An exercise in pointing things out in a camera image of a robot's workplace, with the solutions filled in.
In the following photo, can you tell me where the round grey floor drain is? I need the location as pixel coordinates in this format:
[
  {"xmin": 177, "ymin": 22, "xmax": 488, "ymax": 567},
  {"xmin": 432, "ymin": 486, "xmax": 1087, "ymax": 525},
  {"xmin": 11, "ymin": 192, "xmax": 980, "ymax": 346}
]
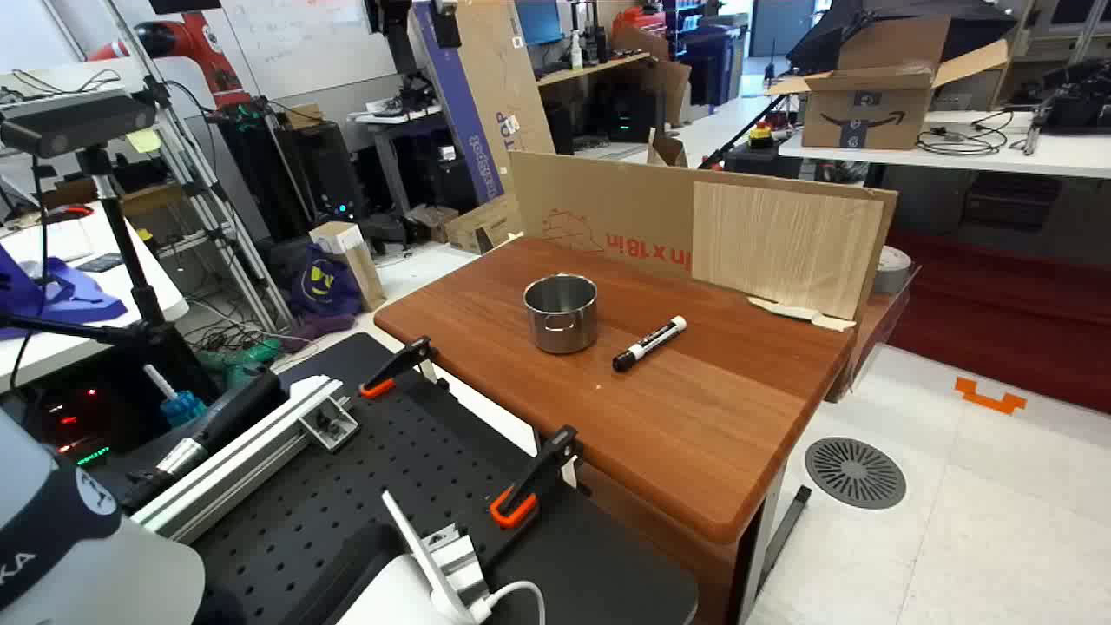
[{"xmin": 803, "ymin": 434, "xmax": 908, "ymax": 514}]

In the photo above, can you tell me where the blue handled screwdriver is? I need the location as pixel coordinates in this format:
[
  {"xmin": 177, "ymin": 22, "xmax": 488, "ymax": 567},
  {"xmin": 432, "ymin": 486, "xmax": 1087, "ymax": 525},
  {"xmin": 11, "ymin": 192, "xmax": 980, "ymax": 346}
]
[{"xmin": 139, "ymin": 360, "xmax": 210, "ymax": 430}]

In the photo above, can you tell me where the black handled tool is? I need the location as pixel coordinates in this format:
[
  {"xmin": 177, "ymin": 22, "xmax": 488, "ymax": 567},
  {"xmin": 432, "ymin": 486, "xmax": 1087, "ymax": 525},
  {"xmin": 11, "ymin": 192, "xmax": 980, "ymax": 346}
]
[{"xmin": 152, "ymin": 369, "xmax": 292, "ymax": 480}]

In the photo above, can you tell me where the white side table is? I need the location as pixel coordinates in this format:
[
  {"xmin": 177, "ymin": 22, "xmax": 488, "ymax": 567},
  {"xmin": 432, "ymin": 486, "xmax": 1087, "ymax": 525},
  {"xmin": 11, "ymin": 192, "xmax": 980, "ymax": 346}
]
[{"xmin": 0, "ymin": 203, "xmax": 192, "ymax": 391}]

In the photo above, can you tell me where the open Amazon cardboard box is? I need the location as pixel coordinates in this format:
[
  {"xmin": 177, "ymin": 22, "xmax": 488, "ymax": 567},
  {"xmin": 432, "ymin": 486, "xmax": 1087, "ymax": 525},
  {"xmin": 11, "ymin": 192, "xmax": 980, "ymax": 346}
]
[{"xmin": 763, "ymin": 10, "xmax": 1012, "ymax": 153}]

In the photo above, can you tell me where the white work table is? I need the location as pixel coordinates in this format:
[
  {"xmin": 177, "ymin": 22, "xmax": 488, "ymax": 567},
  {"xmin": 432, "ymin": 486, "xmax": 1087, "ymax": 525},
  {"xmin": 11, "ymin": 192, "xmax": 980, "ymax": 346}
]
[{"xmin": 773, "ymin": 109, "xmax": 1111, "ymax": 184}]

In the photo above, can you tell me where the flat brown cardboard box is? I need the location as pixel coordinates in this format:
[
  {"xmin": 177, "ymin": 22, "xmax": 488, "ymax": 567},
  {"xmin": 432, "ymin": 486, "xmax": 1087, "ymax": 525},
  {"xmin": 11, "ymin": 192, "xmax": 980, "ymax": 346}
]
[{"xmin": 444, "ymin": 192, "xmax": 524, "ymax": 257}]

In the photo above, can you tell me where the brown cardboard panel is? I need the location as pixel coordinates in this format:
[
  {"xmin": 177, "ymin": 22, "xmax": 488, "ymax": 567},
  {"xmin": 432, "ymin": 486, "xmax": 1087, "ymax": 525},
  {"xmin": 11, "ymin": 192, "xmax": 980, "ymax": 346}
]
[{"xmin": 502, "ymin": 150, "xmax": 901, "ymax": 338}]

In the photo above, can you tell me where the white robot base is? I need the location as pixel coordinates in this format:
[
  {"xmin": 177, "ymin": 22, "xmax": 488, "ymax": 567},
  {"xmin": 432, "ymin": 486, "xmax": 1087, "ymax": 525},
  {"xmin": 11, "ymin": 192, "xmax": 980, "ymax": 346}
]
[{"xmin": 0, "ymin": 411, "xmax": 208, "ymax": 625}]

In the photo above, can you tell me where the black electronics box with lights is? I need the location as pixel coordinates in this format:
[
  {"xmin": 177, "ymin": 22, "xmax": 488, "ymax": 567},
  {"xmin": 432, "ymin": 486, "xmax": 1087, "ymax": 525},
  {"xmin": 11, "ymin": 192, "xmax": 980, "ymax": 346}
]
[{"xmin": 11, "ymin": 369, "xmax": 130, "ymax": 466}]

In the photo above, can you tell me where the black perforated breadboard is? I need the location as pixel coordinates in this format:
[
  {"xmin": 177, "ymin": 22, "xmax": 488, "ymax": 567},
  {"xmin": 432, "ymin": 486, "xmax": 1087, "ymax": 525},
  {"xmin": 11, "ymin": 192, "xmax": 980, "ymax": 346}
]
[{"xmin": 99, "ymin": 330, "xmax": 706, "ymax": 625}]

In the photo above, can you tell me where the tall cardboard box purple side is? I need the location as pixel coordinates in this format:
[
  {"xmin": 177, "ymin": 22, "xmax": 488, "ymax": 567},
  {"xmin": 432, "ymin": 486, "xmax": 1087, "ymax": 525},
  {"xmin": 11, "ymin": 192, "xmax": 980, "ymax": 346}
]
[{"xmin": 409, "ymin": 0, "xmax": 557, "ymax": 203}]

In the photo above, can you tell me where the small steel pot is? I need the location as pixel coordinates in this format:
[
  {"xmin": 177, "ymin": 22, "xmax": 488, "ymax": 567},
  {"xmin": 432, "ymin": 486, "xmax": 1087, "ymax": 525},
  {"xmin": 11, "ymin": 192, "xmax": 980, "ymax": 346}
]
[{"xmin": 518, "ymin": 272, "xmax": 603, "ymax": 359}]

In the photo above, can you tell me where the wooden table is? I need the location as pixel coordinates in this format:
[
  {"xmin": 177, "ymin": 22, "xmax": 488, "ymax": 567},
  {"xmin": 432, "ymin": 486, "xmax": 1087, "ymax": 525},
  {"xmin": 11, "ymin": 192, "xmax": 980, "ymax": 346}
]
[{"xmin": 372, "ymin": 231, "xmax": 863, "ymax": 625}]

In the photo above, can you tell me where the silver metal rack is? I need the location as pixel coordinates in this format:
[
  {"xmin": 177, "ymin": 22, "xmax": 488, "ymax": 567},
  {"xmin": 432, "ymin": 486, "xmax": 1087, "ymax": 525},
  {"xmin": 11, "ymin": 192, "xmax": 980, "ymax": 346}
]
[{"xmin": 107, "ymin": 67, "xmax": 298, "ymax": 341}]

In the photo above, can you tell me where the red carpet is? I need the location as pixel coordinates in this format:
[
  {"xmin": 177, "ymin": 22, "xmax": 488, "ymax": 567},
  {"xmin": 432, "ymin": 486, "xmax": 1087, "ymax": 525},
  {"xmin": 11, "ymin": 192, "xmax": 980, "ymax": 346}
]
[{"xmin": 880, "ymin": 221, "xmax": 1111, "ymax": 416}]

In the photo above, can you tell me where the purple bag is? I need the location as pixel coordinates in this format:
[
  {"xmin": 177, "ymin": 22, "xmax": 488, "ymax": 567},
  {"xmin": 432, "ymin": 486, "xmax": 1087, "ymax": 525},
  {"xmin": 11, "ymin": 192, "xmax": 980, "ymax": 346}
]
[{"xmin": 272, "ymin": 241, "xmax": 368, "ymax": 327}]

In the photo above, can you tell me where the black clamp with orange handle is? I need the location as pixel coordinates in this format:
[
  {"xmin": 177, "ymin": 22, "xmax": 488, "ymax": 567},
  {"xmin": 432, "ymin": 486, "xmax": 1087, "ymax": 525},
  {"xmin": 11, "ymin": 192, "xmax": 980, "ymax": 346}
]
[
  {"xmin": 355, "ymin": 333, "xmax": 449, "ymax": 406},
  {"xmin": 482, "ymin": 422, "xmax": 585, "ymax": 535}
]

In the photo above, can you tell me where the purple cloth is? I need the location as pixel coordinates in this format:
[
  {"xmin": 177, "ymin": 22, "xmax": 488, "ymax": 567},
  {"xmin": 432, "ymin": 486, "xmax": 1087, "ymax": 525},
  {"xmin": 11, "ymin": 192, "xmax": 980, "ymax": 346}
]
[{"xmin": 0, "ymin": 247, "xmax": 127, "ymax": 341}]

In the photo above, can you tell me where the red machine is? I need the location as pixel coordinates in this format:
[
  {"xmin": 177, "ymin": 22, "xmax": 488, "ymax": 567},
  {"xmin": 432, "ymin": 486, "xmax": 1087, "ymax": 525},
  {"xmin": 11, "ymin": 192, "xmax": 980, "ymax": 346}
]
[{"xmin": 148, "ymin": 7, "xmax": 253, "ymax": 113}]

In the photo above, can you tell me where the black tripod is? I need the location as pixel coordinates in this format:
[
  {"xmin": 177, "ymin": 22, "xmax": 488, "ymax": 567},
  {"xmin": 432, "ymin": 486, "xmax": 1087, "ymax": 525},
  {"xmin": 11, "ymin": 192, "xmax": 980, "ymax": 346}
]
[{"xmin": 31, "ymin": 143, "xmax": 220, "ymax": 445}]

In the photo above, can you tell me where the green object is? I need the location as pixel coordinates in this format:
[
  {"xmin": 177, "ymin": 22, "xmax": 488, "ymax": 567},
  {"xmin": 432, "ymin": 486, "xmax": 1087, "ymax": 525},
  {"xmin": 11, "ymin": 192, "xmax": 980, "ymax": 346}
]
[{"xmin": 201, "ymin": 338, "xmax": 288, "ymax": 391}]

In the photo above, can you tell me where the black marker with white label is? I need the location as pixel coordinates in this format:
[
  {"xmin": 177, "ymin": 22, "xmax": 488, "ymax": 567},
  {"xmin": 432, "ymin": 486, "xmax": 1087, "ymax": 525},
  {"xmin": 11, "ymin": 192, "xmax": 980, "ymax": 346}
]
[{"xmin": 606, "ymin": 311, "xmax": 692, "ymax": 376}]

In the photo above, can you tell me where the grey bucket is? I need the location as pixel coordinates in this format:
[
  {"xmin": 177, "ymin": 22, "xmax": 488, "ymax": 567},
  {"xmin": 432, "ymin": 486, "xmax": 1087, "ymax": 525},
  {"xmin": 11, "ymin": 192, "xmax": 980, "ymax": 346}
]
[{"xmin": 872, "ymin": 244, "xmax": 917, "ymax": 303}]

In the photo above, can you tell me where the small tan cardboard box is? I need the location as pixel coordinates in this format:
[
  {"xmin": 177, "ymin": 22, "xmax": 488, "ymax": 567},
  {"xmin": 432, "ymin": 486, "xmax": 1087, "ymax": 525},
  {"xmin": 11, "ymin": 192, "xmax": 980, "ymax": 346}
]
[{"xmin": 304, "ymin": 220, "xmax": 390, "ymax": 311}]

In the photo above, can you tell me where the white cable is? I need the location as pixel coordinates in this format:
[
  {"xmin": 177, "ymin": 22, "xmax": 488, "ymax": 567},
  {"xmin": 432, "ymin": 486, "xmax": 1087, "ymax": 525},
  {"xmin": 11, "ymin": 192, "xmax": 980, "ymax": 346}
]
[{"xmin": 464, "ymin": 576, "xmax": 548, "ymax": 625}]

